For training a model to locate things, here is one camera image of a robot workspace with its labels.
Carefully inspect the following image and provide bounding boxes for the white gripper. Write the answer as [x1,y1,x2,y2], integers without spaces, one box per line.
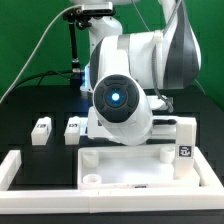
[85,106,178,143]

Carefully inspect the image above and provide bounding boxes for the white desk top tray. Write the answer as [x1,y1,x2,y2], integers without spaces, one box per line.
[77,144,200,190]

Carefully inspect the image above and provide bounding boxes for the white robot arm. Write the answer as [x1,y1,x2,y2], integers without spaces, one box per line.
[70,0,201,145]

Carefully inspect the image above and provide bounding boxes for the fiducial marker sheet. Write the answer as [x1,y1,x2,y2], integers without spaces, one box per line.
[80,117,88,136]

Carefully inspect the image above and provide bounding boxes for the black cables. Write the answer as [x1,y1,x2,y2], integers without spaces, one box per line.
[6,69,74,96]

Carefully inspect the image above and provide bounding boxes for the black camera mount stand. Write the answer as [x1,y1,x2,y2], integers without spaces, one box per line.
[63,9,91,90]

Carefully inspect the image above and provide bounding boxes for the grey camera on stand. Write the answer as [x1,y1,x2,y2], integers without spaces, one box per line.
[81,2,115,16]

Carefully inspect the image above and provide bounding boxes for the white cable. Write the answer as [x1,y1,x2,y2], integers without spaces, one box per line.
[0,3,84,104]

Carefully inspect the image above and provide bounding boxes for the white U-shaped frame fence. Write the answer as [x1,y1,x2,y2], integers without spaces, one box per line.
[0,150,224,214]

